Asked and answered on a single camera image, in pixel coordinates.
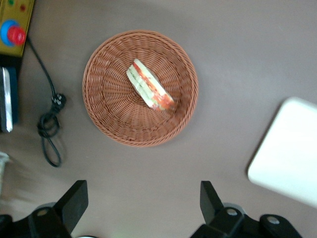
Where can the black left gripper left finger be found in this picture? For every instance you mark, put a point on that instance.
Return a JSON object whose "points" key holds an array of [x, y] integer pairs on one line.
{"points": [[74, 205]]}

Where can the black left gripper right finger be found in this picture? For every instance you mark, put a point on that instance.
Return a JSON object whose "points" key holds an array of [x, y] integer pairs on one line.
{"points": [[210, 200]]}

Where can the small beige snack packet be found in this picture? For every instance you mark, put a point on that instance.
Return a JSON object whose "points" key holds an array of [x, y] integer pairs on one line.
{"points": [[148, 84]]}

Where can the cream rectangular tray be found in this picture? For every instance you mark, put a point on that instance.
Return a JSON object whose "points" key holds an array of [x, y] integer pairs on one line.
{"points": [[287, 151]]}

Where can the round brown wicker basket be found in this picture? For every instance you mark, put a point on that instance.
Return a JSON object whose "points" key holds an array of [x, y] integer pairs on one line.
{"points": [[109, 104]]}

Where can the black machine with yellow panel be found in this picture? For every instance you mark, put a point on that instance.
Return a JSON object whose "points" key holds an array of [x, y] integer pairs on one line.
{"points": [[15, 52]]}

